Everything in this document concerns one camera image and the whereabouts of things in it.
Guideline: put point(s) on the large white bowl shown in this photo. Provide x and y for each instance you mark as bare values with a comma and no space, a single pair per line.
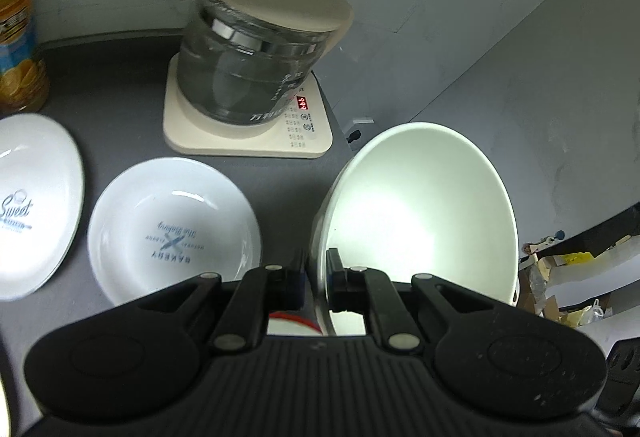
425,212

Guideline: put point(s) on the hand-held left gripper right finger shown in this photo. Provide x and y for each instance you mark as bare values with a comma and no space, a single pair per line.
332,268

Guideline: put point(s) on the pile of cardboard boxes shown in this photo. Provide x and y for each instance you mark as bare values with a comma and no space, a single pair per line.
585,272

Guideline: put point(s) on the round white printed plate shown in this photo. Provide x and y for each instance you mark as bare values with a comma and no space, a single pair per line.
172,227

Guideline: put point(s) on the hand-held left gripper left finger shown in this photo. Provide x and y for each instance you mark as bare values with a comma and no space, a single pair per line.
298,287

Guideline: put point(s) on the clear plastic bag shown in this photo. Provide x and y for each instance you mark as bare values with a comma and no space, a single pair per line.
595,311

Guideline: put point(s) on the glass kettle with cream lid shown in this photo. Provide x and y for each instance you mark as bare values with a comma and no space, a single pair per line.
260,37

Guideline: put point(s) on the oval white printed plate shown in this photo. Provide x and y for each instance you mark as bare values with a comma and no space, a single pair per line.
35,207

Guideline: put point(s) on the cream kettle heating base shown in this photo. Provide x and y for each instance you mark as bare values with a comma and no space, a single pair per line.
305,137

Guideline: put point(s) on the black bowl with red rim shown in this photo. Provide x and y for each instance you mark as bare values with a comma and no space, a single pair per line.
295,320

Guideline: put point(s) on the orange juice bottle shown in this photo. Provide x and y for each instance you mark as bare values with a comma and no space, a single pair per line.
17,42

